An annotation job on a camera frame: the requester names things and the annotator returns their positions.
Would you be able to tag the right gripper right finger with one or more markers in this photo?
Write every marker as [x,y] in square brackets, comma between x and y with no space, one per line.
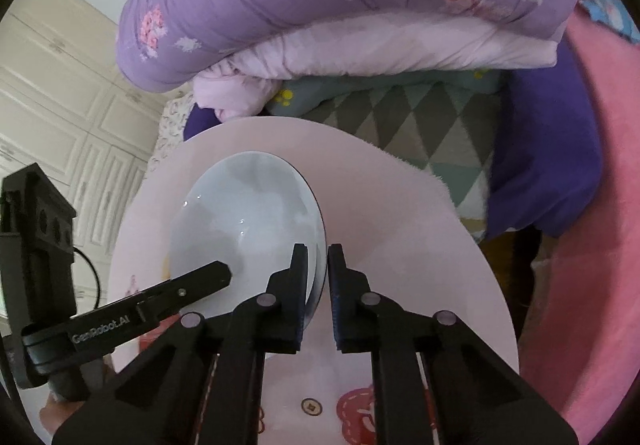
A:
[362,318]

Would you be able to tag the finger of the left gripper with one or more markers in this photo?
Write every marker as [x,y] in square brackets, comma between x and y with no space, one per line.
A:
[167,298]

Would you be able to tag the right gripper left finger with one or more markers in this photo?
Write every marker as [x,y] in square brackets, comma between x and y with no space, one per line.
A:
[273,321]

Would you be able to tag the white bowl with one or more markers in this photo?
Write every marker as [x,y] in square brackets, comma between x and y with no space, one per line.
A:
[248,211]

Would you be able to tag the left hand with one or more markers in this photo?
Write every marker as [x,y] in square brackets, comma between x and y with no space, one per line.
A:
[57,410]

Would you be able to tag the pink printed table cloth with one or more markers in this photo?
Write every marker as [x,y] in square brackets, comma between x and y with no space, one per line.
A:
[394,222]

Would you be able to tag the heart pattern bed sheet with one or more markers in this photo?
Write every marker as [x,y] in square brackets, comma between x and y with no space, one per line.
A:
[170,130]

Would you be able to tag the triangle pattern blanket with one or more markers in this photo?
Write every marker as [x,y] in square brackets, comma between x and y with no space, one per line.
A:
[443,122]

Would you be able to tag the cream wardrobe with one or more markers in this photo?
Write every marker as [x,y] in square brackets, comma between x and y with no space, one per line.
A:
[66,106]

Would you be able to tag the light pink folded blanket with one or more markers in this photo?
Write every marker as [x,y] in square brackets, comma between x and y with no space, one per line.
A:
[383,43]

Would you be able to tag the dark purple blanket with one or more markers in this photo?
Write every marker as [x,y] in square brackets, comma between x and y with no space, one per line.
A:
[548,159]

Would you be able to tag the blue cartoon pillow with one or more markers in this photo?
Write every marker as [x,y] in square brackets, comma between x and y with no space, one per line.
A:
[614,15]

